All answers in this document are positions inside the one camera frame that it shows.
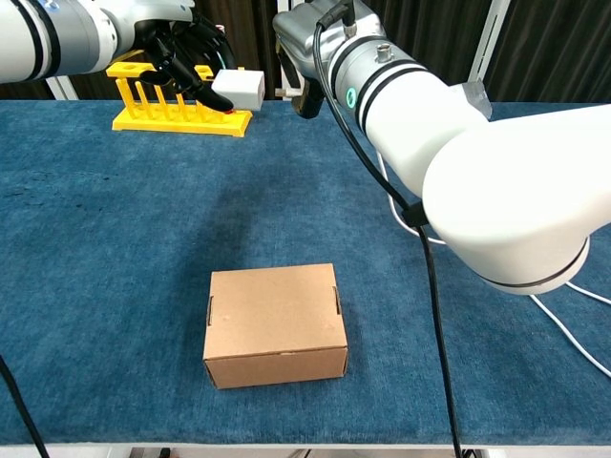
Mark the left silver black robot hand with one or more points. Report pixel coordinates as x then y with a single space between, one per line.
186 67

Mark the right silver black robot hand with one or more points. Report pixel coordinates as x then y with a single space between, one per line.
301 33

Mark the white power adapter cube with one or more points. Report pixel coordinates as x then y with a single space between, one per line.
238 88

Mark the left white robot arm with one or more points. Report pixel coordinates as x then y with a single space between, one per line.
57 38

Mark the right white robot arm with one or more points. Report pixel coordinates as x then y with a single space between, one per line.
501 191

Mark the black pleated curtain panel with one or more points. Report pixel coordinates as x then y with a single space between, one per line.
563 38
19 91
429 28
248 33

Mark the yellow test tube rack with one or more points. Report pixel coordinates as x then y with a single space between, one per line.
167 123

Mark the blue table cloth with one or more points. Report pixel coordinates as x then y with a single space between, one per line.
119 238

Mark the clear plastic packet white contents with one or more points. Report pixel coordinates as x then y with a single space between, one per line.
477 95

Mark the brown cardboard box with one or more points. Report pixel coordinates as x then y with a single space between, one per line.
277 315

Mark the white partition frame post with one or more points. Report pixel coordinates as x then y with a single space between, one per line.
491 38
62 90

